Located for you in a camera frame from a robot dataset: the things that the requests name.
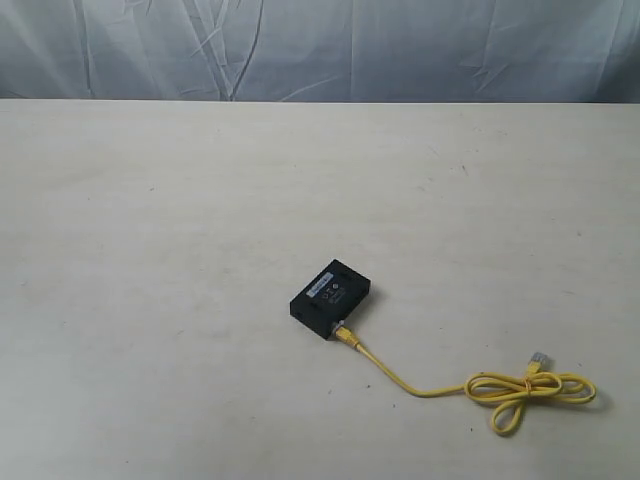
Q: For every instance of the white wrinkled backdrop curtain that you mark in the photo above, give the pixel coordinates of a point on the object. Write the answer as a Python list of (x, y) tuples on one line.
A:
[(322, 51)]

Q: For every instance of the black network adapter box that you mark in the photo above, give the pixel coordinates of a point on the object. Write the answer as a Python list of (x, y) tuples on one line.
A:
[(325, 303)]

